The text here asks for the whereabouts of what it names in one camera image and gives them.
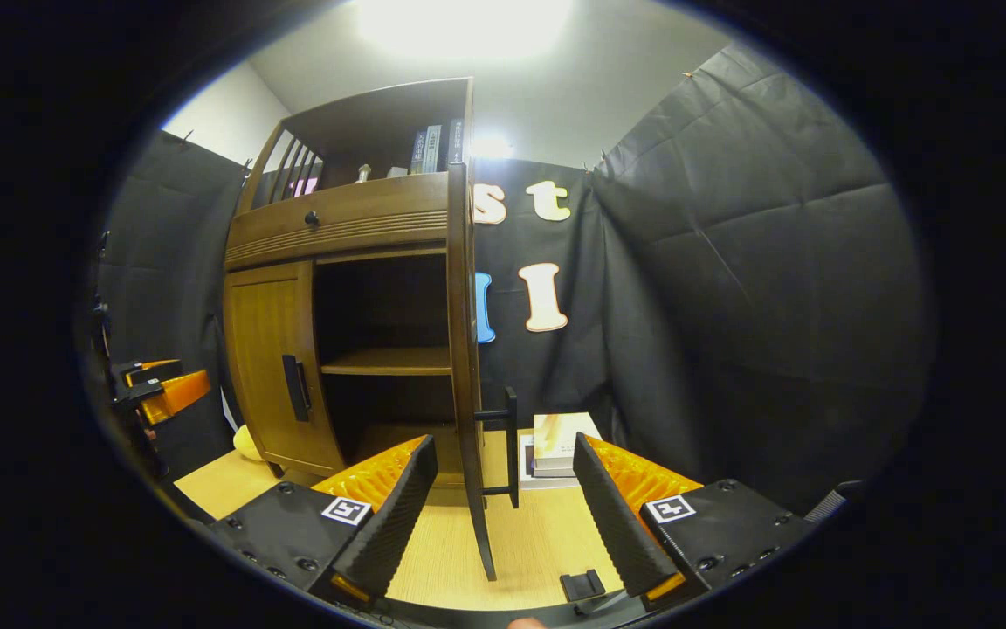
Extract ceiling light panel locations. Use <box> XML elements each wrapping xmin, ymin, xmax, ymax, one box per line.
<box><xmin>355</xmin><ymin>0</ymin><xmax>574</xmax><ymax>62</ymax></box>

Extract black door handle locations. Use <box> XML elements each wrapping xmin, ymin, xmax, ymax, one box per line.
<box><xmin>283</xmin><ymin>355</ymin><xmax>312</xmax><ymax>423</ymax></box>
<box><xmin>473</xmin><ymin>387</ymin><xmax>520</xmax><ymax>509</ymax></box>

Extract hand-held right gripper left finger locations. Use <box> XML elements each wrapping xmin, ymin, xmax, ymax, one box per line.
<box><xmin>206</xmin><ymin>434</ymin><xmax>439</xmax><ymax>605</ymax></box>

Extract wooden shoe cabinet door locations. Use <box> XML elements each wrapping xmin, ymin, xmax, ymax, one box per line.
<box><xmin>451</xmin><ymin>249</ymin><xmax>497</xmax><ymax>582</ymax></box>
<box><xmin>224</xmin><ymin>260</ymin><xmax>345</xmax><ymax>477</ymax></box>

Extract wooden cabinet drawer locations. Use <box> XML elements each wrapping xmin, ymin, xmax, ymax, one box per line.
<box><xmin>224</xmin><ymin>172</ymin><xmax>451</xmax><ymax>270</ymax></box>

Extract cream cover book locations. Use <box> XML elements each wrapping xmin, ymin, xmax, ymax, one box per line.
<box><xmin>532</xmin><ymin>412</ymin><xmax>603</xmax><ymax>479</ymax></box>

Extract black backdrop cloth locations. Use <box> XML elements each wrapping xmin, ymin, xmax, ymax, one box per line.
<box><xmin>97</xmin><ymin>39</ymin><xmax>936</xmax><ymax>516</ymax></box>

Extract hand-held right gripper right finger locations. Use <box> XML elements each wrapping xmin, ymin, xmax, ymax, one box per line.
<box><xmin>571</xmin><ymin>432</ymin><xmax>814</xmax><ymax>604</ymax></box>

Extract wooden double-door shoe cabinet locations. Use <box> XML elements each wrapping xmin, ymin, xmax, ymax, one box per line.
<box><xmin>222</xmin><ymin>77</ymin><xmax>479</xmax><ymax>490</ymax></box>

